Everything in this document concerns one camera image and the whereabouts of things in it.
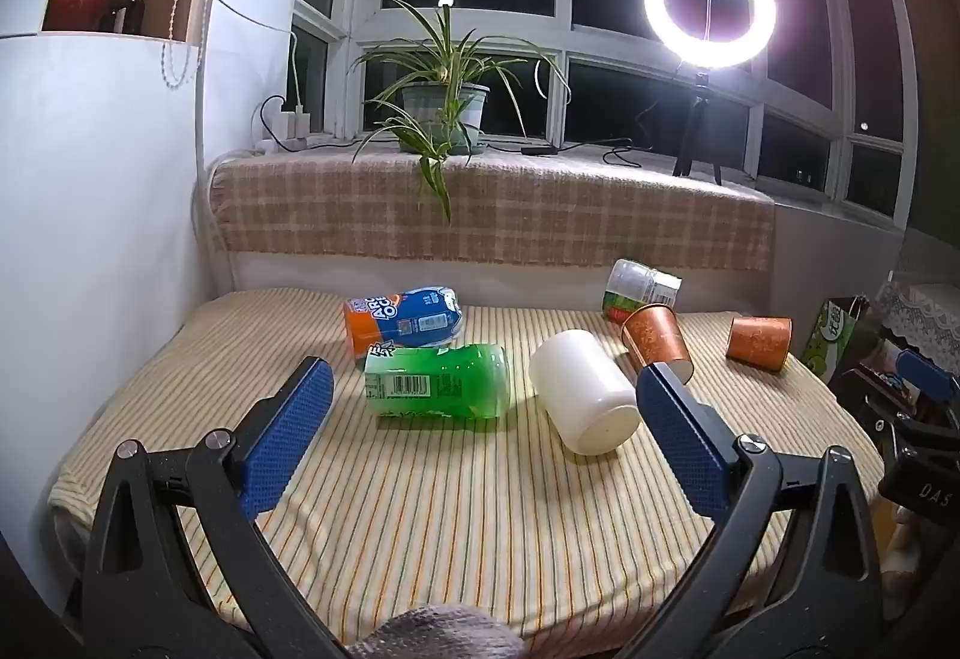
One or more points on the clear jar with white lid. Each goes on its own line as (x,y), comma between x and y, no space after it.
(641,290)

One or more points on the potted spider plant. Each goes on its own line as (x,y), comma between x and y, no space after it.
(444,104)

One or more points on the striped bed sheet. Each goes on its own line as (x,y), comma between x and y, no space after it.
(420,516)

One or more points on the grey knitted cloth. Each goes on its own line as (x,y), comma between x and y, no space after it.
(442,633)

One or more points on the green plastic bottle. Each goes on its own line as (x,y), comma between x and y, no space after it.
(439,381)

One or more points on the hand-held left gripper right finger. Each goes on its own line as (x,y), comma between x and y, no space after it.
(686,445)

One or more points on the white cup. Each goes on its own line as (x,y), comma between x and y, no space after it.
(585,396)

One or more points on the black tripod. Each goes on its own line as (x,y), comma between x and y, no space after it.
(694,126)

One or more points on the green paper bag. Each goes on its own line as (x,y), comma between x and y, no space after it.
(832,338)

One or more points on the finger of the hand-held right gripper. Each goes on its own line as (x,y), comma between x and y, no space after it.
(926,372)

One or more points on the white window frame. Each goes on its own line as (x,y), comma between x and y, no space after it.
(570,40)

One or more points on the orange and blue bottle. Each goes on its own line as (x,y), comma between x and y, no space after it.
(405,321)

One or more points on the plaid blanket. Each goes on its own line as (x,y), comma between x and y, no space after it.
(525,209)

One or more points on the white lace cloth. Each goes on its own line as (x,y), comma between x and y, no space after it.
(926,310)

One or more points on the dark bottle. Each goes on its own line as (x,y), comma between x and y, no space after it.
(131,14)

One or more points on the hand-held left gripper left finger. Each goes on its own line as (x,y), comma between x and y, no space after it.
(289,434)

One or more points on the white power strip with chargers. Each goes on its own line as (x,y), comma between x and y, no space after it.
(292,126)

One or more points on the copper paper cup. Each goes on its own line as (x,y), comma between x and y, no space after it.
(656,336)
(757,342)

